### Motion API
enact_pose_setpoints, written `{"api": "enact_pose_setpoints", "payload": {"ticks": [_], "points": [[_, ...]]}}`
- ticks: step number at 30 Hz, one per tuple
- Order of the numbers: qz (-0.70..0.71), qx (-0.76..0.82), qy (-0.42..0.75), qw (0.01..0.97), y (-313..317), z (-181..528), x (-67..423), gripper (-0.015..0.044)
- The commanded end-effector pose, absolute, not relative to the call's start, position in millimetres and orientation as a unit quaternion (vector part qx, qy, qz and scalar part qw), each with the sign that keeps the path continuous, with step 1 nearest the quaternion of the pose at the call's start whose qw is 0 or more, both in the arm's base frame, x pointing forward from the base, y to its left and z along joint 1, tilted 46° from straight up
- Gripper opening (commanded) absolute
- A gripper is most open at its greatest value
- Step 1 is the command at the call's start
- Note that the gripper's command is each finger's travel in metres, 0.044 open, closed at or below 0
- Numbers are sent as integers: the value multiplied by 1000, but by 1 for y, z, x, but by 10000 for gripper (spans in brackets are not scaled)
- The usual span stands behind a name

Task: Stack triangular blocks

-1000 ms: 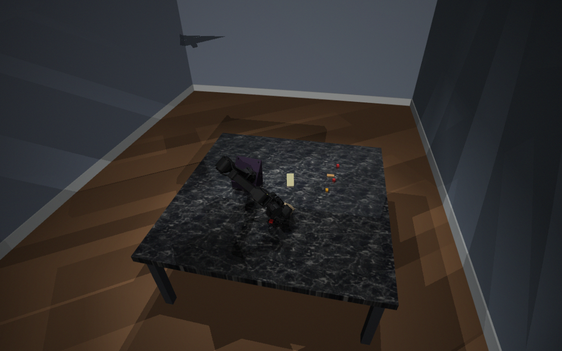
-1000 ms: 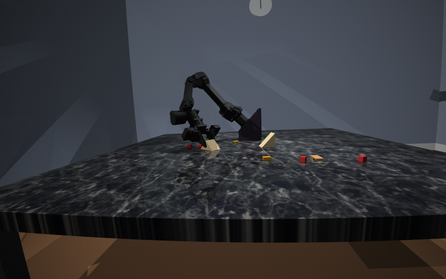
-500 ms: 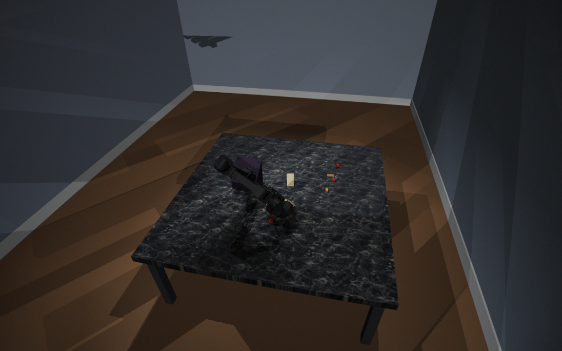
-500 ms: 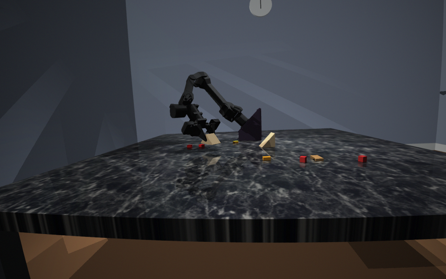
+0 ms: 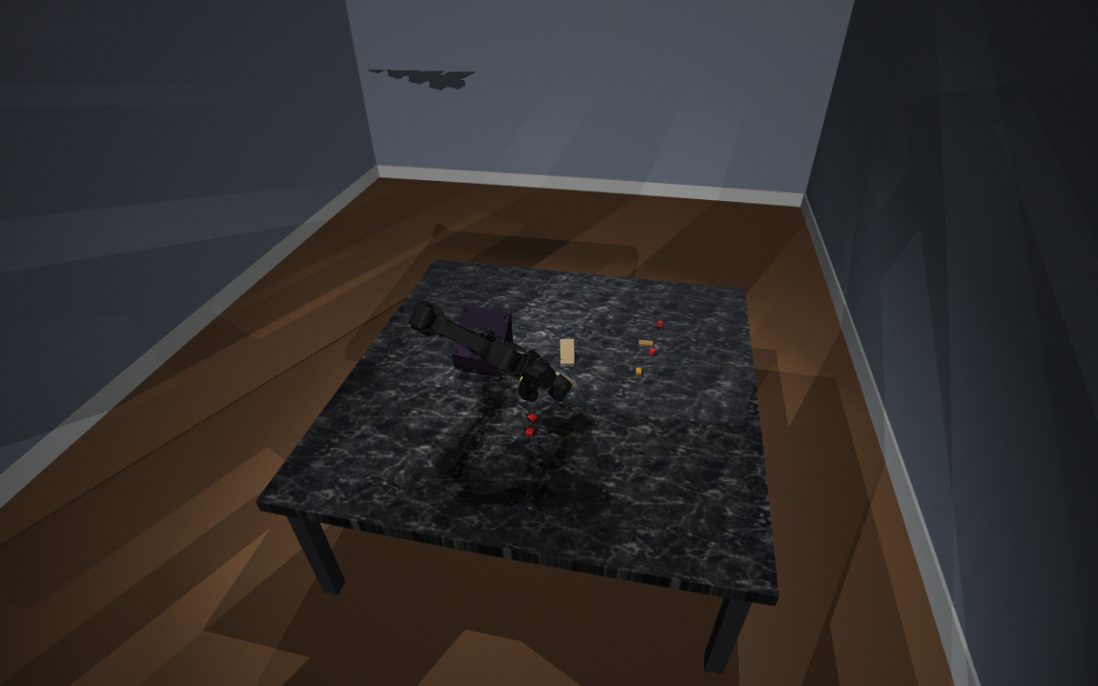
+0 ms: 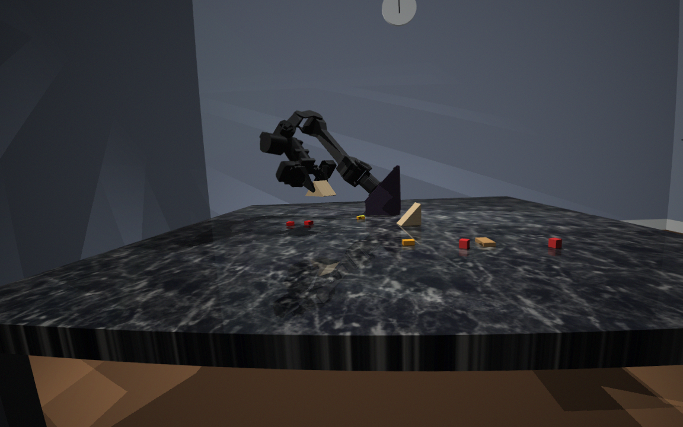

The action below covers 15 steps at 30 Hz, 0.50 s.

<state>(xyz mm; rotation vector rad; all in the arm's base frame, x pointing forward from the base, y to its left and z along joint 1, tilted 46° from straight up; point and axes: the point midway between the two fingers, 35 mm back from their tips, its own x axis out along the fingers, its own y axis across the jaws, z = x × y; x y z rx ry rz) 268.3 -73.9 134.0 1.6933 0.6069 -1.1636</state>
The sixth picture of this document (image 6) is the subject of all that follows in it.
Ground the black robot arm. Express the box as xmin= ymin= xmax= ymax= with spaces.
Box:
xmin=259 ymin=110 xmax=381 ymax=196

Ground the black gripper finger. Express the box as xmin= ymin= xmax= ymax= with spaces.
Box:
xmin=314 ymin=165 xmax=329 ymax=182
xmin=289 ymin=166 xmax=315 ymax=192

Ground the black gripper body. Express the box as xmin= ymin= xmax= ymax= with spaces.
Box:
xmin=276 ymin=147 xmax=337 ymax=182

